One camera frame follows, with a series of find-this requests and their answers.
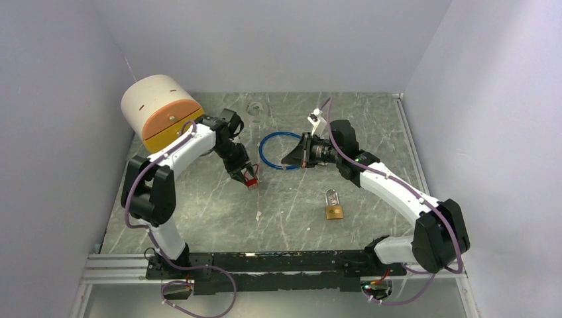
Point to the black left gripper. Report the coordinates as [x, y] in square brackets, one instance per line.
[242, 163]

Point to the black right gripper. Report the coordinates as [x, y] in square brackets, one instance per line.
[301, 154]

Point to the red cable padlock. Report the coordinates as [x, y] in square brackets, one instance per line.
[250, 177]

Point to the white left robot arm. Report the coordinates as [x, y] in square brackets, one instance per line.
[149, 189]

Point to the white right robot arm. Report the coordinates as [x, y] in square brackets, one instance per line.
[440, 235]

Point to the brass padlock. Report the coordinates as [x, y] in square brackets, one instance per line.
[333, 208]

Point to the white cylinder with coloured lid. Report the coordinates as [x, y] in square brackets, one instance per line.
[156, 107]

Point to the blue cable lock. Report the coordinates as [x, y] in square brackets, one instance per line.
[273, 146]

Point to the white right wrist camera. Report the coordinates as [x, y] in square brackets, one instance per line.
[317, 121]

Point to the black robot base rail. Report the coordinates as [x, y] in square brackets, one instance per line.
[344, 270]

